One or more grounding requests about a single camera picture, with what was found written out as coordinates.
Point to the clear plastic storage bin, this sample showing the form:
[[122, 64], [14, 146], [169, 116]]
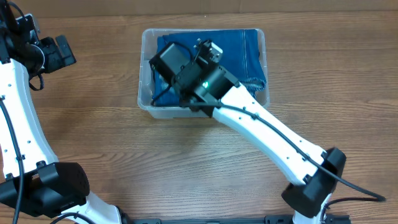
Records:
[[146, 93]]

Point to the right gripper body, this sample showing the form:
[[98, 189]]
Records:
[[173, 79]]

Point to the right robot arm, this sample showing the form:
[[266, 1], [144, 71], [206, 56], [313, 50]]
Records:
[[312, 172]]

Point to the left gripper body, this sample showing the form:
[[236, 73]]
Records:
[[53, 60]]

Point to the blue denim jeans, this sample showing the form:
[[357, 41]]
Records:
[[209, 86]]

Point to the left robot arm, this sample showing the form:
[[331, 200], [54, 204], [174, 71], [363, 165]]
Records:
[[36, 182]]

